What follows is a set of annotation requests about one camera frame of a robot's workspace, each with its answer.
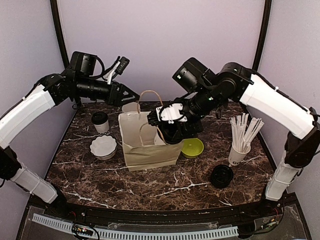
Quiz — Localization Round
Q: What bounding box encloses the right black frame post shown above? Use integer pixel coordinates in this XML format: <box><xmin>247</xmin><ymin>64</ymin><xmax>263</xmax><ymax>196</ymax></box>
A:
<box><xmin>252</xmin><ymin>0</ymin><xmax>272</xmax><ymax>71</ymax></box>

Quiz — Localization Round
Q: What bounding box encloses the white cup holding straws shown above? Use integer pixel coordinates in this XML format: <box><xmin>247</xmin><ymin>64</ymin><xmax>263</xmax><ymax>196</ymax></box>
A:
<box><xmin>228</xmin><ymin>142</ymin><xmax>251</xmax><ymax>166</ymax></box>

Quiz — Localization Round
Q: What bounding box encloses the grey slotted cable duct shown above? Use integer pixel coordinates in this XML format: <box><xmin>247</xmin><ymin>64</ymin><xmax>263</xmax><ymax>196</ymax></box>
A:
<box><xmin>31</xmin><ymin>213</ymin><xmax>239</xmax><ymax>240</ymax></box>

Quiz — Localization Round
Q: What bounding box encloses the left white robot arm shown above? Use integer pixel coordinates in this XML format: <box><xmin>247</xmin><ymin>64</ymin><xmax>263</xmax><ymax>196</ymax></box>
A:
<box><xmin>0</xmin><ymin>72</ymin><xmax>139</xmax><ymax>218</ymax></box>

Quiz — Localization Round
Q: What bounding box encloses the green bowl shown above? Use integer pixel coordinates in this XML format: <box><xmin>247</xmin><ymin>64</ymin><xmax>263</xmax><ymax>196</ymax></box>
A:
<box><xmin>181</xmin><ymin>138</ymin><xmax>204</xmax><ymax>159</ymax></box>

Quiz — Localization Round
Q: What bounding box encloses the white paper cup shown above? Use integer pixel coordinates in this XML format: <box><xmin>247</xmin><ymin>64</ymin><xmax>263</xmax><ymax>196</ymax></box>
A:
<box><xmin>154</xmin><ymin>134</ymin><xmax>166</xmax><ymax>146</ymax></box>
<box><xmin>91</xmin><ymin>118</ymin><xmax>110</xmax><ymax>134</ymax></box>

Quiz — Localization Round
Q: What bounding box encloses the beige paper bag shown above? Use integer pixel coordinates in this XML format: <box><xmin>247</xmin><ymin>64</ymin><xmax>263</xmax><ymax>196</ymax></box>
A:
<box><xmin>117</xmin><ymin>89</ymin><xmax>185</xmax><ymax>173</ymax></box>

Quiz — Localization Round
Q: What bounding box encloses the white scalloped bowl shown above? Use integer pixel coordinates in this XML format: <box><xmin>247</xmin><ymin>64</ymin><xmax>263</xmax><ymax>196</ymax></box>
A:
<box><xmin>89</xmin><ymin>135</ymin><xmax>118</xmax><ymax>161</ymax></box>

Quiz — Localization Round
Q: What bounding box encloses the black table edge rail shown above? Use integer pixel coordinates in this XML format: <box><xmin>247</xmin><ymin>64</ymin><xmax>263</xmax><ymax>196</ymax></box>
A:
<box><xmin>27</xmin><ymin>193</ymin><xmax>298</xmax><ymax>227</ymax></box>

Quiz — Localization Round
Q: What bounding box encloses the black plastic cup lid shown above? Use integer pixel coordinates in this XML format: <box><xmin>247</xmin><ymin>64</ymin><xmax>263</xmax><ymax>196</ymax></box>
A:
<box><xmin>91</xmin><ymin>111</ymin><xmax>109</xmax><ymax>125</ymax></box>

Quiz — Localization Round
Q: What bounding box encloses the bundle of wrapped straws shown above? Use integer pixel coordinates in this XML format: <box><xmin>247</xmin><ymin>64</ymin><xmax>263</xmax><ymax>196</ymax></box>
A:
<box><xmin>230</xmin><ymin>113</ymin><xmax>264</xmax><ymax>153</ymax></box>

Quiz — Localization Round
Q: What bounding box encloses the stack of black lids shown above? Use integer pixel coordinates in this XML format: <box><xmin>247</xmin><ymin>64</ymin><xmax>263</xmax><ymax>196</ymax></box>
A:
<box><xmin>210</xmin><ymin>164</ymin><xmax>234</xmax><ymax>189</ymax></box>

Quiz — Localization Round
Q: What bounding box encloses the black frame post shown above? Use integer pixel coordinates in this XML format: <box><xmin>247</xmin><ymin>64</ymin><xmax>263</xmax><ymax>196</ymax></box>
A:
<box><xmin>252</xmin><ymin>0</ymin><xmax>272</xmax><ymax>71</ymax></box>
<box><xmin>49</xmin><ymin>0</ymin><xmax>70</xmax><ymax>68</ymax></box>

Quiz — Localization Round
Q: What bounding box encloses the left black frame post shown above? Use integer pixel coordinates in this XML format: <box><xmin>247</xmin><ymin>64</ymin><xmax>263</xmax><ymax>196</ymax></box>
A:
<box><xmin>49</xmin><ymin>0</ymin><xmax>70</xmax><ymax>68</ymax></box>

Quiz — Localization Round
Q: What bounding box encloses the stack of white paper cups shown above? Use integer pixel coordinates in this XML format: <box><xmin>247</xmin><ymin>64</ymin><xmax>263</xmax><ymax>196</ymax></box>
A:
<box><xmin>121</xmin><ymin>102</ymin><xmax>140</xmax><ymax>113</ymax></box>

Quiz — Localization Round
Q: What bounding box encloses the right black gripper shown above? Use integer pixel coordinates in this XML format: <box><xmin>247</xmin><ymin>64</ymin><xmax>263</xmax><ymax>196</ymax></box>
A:
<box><xmin>171</xmin><ymin>85</ymin><xmax>220</xmax><ymax>141</ymax></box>

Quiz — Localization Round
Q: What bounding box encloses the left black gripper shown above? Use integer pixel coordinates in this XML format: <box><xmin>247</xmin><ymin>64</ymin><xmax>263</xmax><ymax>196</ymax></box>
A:
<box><xmin>75</xmin><ymin>75</ymin><xmax>140</xmax><ymax>107</ymax></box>

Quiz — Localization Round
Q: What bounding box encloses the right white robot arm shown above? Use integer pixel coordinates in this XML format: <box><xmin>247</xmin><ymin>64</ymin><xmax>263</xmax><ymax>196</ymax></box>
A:
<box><xmin>148</xmin><ymin>57</ymin><xmax>320</xmax><ymax>217</ymax></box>

